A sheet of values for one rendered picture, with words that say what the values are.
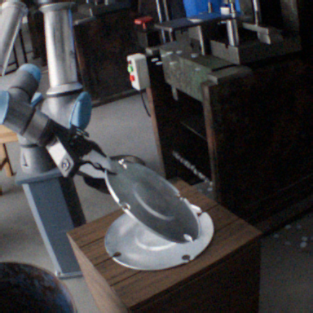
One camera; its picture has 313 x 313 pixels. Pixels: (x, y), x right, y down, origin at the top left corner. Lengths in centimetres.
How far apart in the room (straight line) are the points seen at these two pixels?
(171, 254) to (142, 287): 13
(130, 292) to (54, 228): 56
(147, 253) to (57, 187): 43
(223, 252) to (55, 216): 63
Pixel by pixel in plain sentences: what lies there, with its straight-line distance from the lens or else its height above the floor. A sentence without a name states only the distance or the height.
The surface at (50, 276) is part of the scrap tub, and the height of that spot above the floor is 47.
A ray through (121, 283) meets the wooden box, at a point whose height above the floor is 35.
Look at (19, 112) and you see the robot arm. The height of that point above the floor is 76.
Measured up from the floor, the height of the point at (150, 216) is 47.
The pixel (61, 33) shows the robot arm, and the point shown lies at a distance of 131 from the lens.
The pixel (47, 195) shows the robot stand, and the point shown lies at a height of 37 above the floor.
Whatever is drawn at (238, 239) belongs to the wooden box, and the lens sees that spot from 114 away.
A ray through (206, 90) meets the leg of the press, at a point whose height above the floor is 61.
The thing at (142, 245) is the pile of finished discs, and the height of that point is 36.
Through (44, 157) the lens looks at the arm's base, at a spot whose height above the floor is 49.
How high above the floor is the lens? 108
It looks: 28 degrees down
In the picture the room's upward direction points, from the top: 10 degrees counter-clockwise
